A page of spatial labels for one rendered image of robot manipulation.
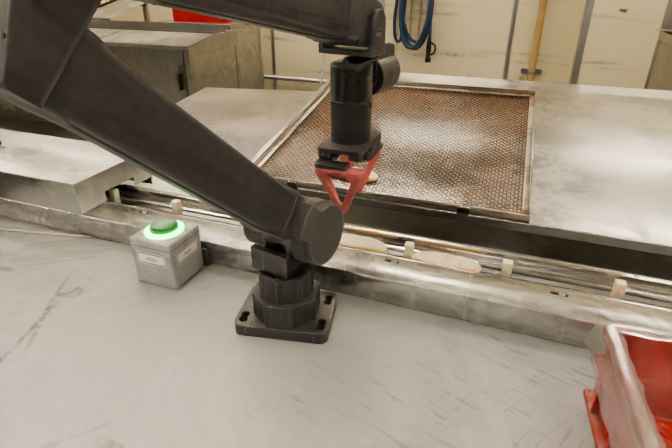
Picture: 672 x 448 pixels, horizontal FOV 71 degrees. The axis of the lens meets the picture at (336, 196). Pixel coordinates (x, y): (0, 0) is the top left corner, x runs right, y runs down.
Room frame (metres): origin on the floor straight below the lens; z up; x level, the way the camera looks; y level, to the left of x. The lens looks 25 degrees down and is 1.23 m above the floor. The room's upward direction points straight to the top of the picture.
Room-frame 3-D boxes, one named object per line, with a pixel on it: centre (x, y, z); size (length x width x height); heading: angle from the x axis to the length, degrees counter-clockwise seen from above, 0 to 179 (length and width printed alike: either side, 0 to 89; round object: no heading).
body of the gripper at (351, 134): (0.64, -0.02, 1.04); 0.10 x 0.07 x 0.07; 160
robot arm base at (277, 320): (0.50, 0.06, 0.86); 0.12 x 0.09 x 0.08; 81
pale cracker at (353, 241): (0.63, -0.03, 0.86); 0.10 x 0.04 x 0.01; 70
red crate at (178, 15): (4.29, 1.08, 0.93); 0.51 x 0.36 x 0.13; 74
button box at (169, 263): (0.60, 0.25, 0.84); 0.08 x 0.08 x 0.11; 70
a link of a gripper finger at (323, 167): (0.61, -0.01, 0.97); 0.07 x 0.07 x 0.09; 70
